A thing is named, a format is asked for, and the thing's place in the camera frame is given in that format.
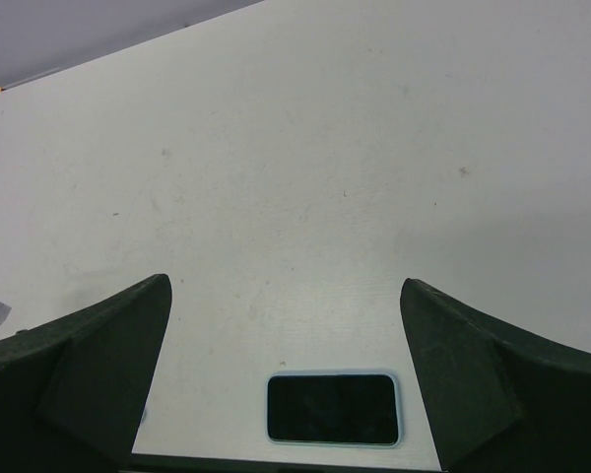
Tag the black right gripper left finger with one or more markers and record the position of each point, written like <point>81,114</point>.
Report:
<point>73,390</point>

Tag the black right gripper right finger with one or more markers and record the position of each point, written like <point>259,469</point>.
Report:
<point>498,398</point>

